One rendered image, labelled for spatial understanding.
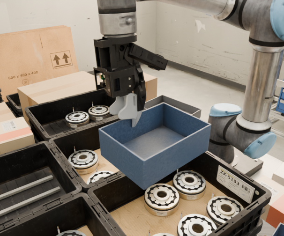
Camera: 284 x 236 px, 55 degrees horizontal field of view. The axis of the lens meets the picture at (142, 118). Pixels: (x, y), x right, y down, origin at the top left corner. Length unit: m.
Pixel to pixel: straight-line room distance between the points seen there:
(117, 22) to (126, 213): 0.53
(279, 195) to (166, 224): 0.43
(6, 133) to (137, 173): 0.66
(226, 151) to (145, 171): 0.67
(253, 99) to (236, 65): 2.95
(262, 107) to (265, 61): 0.15
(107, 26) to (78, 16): 3.44
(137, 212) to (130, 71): 0.43
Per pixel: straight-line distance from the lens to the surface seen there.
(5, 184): 1.02
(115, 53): 0.57
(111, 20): 0.55
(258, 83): 0.91
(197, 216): 0.79
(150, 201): 0.82
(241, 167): 1.18
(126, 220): 0.81
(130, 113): 0.61
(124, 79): 0.57
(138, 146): 0.65
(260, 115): 0.96
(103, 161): 1.01
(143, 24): 4.64
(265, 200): 0.79
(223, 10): 0.89
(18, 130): 1.10
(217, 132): 1.09
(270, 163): 1.33
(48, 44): 3.68
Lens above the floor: 1.45
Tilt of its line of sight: 29 degrees down
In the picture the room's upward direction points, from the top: straight up
